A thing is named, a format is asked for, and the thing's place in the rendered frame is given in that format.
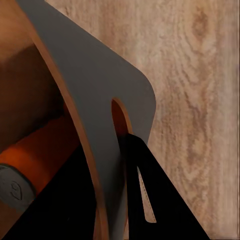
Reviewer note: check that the trash can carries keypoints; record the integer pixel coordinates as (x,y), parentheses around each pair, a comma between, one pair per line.
(44,54)

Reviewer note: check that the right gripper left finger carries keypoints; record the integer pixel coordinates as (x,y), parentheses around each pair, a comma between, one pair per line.
(65,209)

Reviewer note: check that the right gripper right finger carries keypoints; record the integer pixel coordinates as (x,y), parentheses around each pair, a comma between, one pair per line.
(175,221)

